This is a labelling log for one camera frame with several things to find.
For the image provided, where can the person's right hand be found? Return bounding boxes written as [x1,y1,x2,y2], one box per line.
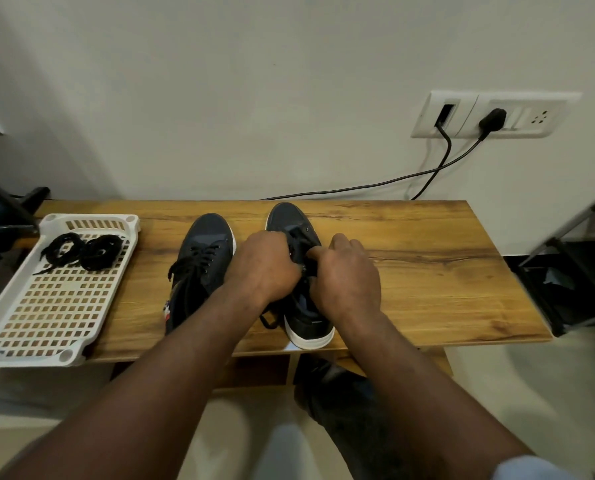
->
[307,233,382,326]

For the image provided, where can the person's left hand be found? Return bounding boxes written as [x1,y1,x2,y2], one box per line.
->
[223,231,303,309]

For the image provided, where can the black shoelace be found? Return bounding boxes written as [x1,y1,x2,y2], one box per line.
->
[167,244,221,284]
[33,233,85,276]
[80,234,125,272]
[259,227,324,331]

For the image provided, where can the dark navy sneaker white sole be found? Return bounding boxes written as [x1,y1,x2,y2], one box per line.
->
[260,202,336,351]
[165,213,237,336]

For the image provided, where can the person's right forearm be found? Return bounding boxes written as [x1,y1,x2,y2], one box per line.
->
[333,311,535,480]

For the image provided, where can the person's left forearm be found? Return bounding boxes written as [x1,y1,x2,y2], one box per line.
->
[0,285,271,480]

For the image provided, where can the person's dark jeans leg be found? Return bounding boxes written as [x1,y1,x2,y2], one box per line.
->
[293,354,408,480]

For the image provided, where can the bundled black shoelace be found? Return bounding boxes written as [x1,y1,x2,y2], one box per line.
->
[80,234,125,272]
[33,233,85,276]

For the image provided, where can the round black power plug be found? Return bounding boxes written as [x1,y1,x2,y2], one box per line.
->
[478,108,507,141]

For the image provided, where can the white perforated plastic tray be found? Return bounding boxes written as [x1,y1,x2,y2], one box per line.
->
[0,214,141,369]

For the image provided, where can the black metal rack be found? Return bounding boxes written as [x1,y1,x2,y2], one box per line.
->
[516,185,595,338]

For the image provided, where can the black chair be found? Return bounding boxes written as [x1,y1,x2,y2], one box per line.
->
[0,169,51,291]

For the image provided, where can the light blue sleeve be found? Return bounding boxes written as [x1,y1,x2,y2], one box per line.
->
[491,455,595,480]

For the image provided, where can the long black power cable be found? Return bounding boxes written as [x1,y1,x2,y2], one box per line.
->
[261,135,488,201]

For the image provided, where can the short black cable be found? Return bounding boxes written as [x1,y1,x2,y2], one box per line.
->
[410,124,452,201]

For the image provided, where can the white wall socket panel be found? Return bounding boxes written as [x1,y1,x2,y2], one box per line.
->
[410,90,583,140]

